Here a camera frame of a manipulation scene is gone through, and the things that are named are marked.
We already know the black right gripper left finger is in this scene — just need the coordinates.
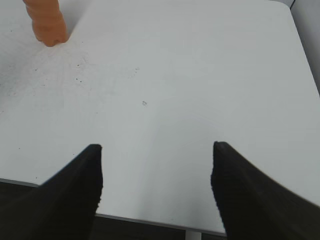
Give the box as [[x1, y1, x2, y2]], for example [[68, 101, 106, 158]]
[[0, 144, 103, 240]]

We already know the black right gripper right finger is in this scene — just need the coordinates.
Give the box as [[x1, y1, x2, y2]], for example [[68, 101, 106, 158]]
[[211, 141, 320, 240]]

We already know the orange soda plastic bottle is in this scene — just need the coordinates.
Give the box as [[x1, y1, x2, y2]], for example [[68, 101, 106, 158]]
[[23, 0, 68, 47]]

